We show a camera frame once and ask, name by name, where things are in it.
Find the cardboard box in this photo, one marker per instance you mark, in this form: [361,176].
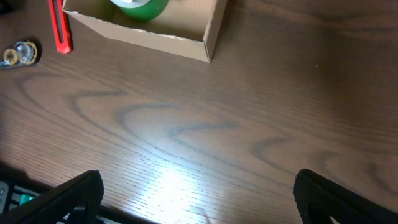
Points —
[188,28]

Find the green tape roll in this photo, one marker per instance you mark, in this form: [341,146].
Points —
[141,10]

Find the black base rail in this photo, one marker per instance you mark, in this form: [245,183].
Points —
[17,188]

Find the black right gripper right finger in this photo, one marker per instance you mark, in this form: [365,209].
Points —
[320,200]

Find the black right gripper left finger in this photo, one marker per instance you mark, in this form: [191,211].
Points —
[80,198]

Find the red utility knife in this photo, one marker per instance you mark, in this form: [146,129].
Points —
[61,28]

